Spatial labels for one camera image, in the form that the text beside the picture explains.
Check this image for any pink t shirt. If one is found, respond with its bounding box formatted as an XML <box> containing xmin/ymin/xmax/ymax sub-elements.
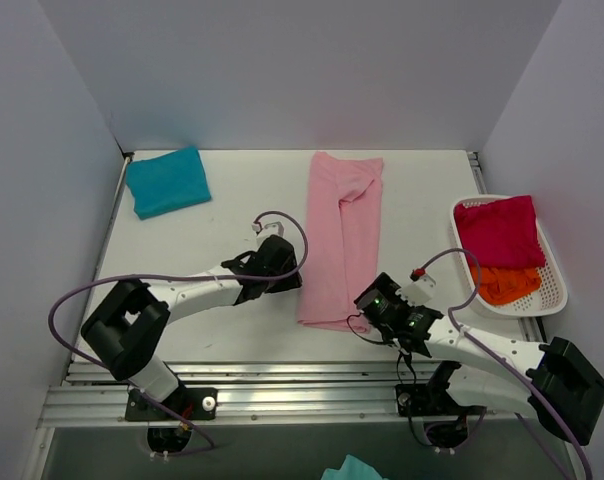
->
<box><xmin>297</xmin><ymin>152</ymin><xmax>384</xmax><ymax>333</ymax></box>

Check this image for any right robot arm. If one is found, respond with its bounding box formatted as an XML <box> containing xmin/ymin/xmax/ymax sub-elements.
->
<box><xmin>354</xmin><ymin>273</ymin><xmax>604</xmax><ymax>446</ymax></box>

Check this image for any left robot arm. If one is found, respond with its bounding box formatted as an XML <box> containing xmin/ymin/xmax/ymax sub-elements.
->
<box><xmin>81</xmin><ymin>235</ymin><xmax>302</xmax><ymax>419</ymax></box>

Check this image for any orange t shirt in basket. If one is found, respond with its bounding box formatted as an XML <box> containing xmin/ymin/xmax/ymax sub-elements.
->
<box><xmin>470</xmin><ymin>267</ymin><xmax>542</xmax><ymax>306</ymax></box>

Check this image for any folded teal t shirt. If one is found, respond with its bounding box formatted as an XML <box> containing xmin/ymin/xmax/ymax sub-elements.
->
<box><xmin>125</xmin><ymin>147</ymin><xmax>212</xmax><ymax>220</ymax></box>

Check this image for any crimson t shirt in basket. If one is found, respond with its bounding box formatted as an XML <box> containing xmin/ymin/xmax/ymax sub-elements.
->
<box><xmin>453</xmin><ymin>195</ymin><xmax>546</xmax><ymax>270</ymax></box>

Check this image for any white plastic basket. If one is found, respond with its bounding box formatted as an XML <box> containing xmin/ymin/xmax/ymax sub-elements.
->
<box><xmin>449</xmin><ymin>194</ymin><xmax>568</xmax><ymax>318</ymax></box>

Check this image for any mint green cloth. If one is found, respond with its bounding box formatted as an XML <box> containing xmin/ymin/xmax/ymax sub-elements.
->
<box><xmin>321</xmin><ymin>455</ymin><xmax>384</xmax><ymax>480</ymax></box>

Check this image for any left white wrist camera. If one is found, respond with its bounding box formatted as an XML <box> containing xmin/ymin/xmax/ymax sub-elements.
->
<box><xmin>252</xmin><ymin>221</ymin><xmax>284</xmax><ymax>241</ymax></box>

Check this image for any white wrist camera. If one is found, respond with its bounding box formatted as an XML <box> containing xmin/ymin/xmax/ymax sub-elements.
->
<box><xmin>401</xmin><ymin>268</ymin><xmax>436</xmax><ymax>305</ymax></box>
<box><xmin>252</xmin><ymin>221</ymin><xmax>284</xmax><ymax>241</ymax></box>

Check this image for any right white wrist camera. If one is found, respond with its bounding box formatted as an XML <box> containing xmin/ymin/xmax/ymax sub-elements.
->
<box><xmin>401</xmin><ymin>268</ymin><xmax>436</xmax><ymax>305</ymax></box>

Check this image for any black wire loop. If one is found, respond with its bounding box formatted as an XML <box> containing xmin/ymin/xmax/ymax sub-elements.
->
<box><xmin>345</xmin><ymin>313</ymin><xmax>418</xmax><ymax>391</ymax></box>

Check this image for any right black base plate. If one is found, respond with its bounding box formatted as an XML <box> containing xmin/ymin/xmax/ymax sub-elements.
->
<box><xmin>394</xmin><ymin>383</ymin><xmax>484</xmax><ymax>418</ymax></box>

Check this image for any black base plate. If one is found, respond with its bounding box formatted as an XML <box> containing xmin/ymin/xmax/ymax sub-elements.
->
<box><xmin>124</xmin><ymin>387</ymin><xmax>218</xmax><ymax>422</ymax></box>
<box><xmin>394</xmin><ymin>383</ymin><xmax>484</xmax><ymax>418</ymax></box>

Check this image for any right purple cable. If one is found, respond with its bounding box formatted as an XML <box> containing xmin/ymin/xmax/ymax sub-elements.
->
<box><xmin>414</xmin><ymin>247</ymin><xmax>593</xmax><ymax>480</ymax></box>

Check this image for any purple cable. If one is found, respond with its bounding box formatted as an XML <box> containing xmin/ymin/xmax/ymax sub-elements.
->
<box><xmin>47</xmin><ymin>209</ymin><xmax>310</xmax><ymax>457</ymax></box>
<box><xmin>414</xmin><ymin>247</ymin><xmax>593</xmax><ymax>480</ymax></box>

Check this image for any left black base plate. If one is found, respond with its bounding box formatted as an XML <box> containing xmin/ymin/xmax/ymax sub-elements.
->
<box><xmin>124</xmin><ymin>387</ymin><xmax>218</xmax><ymax>422</ymax></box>

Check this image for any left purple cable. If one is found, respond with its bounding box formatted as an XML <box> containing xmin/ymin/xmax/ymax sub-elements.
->
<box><xmin>47</xmin><ymin>209</ymin><xmax>310</xmax><ymax>457</ymax></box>

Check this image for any aluminium rail frame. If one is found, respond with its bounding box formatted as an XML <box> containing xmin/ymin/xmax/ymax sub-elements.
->
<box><xmin>36</xmin><ymin>360</ymin><xmax>580</xmax><ymax>429</ymax></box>

